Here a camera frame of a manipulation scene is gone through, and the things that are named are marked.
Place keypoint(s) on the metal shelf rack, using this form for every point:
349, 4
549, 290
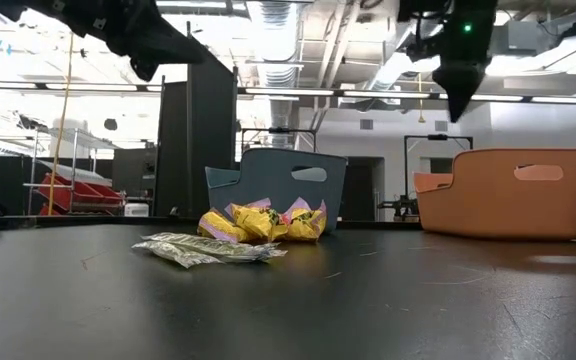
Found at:
74, 150

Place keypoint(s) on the long ceiling light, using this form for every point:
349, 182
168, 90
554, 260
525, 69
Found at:
543, 99
385, 94
288, 92

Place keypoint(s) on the black partition panel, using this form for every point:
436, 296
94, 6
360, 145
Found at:
208, 125

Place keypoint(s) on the blue-grey plastic bin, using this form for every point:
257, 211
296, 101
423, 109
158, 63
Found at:
268, 180

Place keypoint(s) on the yellow sour patch candy packet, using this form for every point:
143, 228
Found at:
258, 222
218, 227
305, 225

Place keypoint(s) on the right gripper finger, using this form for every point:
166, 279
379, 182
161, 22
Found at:
460, 90

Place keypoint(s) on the red storage bins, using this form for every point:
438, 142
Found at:
83, 195

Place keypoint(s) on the black round ceiling fixture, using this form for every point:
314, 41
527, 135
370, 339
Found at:
110, 124

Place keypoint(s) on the orange plastic bin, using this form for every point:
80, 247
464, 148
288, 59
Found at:
493, 210

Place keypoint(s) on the white floor box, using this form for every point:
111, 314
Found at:
136, 209

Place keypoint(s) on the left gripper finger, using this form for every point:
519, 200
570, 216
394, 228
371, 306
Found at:
143, 65
178, 50

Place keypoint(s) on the yellow hanging pendant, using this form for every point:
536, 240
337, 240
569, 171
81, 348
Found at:
421, 120

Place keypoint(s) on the black metal frame stand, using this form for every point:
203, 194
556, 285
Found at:
438, 136
278, 131

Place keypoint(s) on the silver air duct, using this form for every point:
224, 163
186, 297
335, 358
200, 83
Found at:
393, 65
278, 50

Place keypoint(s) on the black cabinet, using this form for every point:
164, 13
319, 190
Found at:
133, 170

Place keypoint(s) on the black tripod base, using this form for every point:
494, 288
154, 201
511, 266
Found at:
398, 207

